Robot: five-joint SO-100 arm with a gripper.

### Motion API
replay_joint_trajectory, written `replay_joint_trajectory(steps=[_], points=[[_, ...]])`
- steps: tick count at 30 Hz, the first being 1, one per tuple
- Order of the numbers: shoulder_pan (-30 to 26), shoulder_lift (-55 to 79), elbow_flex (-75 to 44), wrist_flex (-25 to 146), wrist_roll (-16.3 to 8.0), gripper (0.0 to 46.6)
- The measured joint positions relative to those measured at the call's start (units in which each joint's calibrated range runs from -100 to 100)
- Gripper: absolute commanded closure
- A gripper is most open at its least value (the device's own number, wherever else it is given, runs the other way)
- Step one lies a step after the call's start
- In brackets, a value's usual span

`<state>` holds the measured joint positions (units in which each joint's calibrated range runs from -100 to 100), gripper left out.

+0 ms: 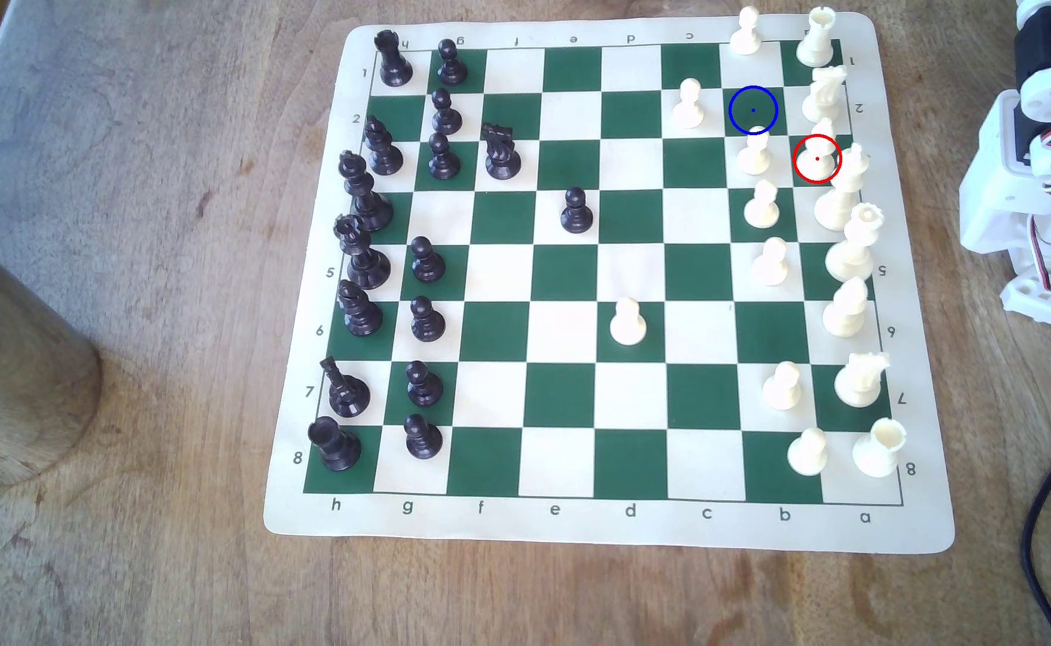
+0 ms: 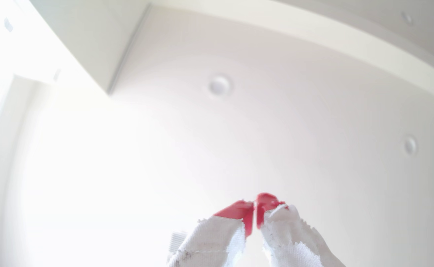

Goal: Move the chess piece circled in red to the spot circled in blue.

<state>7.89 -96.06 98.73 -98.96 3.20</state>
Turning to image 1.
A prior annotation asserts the green and white chess mat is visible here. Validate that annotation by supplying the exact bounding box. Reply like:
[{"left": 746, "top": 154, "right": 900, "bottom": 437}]
[{"left": 262, "top": 13, "right": 957, "bottom": 554}]

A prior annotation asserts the wooden cylinder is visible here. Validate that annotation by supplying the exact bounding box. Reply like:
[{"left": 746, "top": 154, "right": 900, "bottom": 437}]
[{"left": 0, "top": 220, "right": 103, "bottom": 490}]

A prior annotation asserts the black queen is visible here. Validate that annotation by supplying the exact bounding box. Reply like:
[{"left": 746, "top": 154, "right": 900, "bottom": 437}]
[{"left": 333, "top": 214, "right": 392, "bottom": 290}]

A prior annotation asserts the black king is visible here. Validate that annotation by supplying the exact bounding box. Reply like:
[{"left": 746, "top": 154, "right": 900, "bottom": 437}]
[{"left": 337, "top": 150, "right": 394, "bottom": 233}]

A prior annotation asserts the white queen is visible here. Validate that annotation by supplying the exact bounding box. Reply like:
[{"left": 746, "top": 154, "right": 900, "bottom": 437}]
[{"left": 825, "top": 202, "right": 885, "bottom": 284}]

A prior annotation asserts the black bishop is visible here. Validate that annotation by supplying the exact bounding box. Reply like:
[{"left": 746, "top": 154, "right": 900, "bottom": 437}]
[
  {"left": 362, "top": 115, "right": 405, "bottom": 177},
  {"left": 336, "top": 279, "right": 385, "bottom": 337}
]

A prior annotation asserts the black rook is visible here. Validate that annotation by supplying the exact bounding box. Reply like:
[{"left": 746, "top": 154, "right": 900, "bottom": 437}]
[
  {"left": 373, "top": 29, "right": 414, "bottom": 88},
  {"left": 307, "top": 416, "right": 363, "bottom": 473}
]

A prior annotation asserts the white knight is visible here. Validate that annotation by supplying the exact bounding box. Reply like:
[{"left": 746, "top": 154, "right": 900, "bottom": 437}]
[
  {"left": 834, "top": 351, "right": 891, "bottom": 409},
  {"left": 802, "top": 65, "right": 849, "bottom": 127}
]

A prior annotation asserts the white bishop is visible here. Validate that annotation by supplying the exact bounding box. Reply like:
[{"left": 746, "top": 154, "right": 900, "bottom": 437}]
[
  {"left": 799, "top": 117, "right": 842, "bottom": 181},
  {"left": 822, "top": 276, "right": 870, "bottom": 339}
]

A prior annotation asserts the white pawn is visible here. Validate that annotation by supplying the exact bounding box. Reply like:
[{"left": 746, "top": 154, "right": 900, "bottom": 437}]
[
  {"left": 743, "top": 179, "right": 781, "bottom": 229},
  {"left": 610, "top": 297, "right": 648, "bottom": 346},
  {"left": 750, "top": 237, "right": 790, "bottom": 287},
  {"left": 736, "top": 126, "right": 773, "bottom": 176},
  {"left": 762, "top": 361, "right": 803, "bottom": 411},
  {"left": 787, "top": 427, "right": 830, "bottom": 477},
  {"left": 671, "top": 78, "right": 706, "bottom": 129},
  {"left": 728, "top": 6, "right": 763, "bottom": 56}
]

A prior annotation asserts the black pawn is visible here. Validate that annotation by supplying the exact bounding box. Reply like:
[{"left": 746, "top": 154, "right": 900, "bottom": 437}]
[
  {"left": 430, "top": 88, "right": 464, "bottom": 136},
  {"left": 409, "top": 295, "right": 446, "bottom": 343},
  {"left": 435, "top": 38, "right": 469, "bottom": 87},
  {"left": 409, "top": 236, "right": 446, "bottom": 284},
  {"left": 403, "top": 413, "right": 444, "bottom": 461},
  {"left": 405, "top": 359, "right": 444, "bottom": 407},
  {"left": 560, "top": 187, "right": 595, "bottom": 235},
  {"left": 427, "top": 132, "right": 462, "bottom": 181}
]

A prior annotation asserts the white rook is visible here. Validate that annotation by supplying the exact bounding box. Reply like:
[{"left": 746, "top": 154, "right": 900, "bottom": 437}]
[
  {"left": 852, "top": 417, "right": 907, "bottom": 479},
  {"left": 796, "top": 6, "right": 840, "bottom": 68}
]

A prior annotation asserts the black knight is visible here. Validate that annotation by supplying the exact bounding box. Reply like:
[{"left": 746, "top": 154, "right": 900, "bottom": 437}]
[
  {"left": 480, "top": 122, "right": 523, "bottom": 181},
  {"left": 319, "top": 355, "right": 372, "bottom": 419}
]

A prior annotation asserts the white king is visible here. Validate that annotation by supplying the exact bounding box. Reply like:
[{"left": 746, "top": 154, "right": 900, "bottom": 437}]
[{"left": 814, "top": 144, "right": 871, "bottom": 231}]

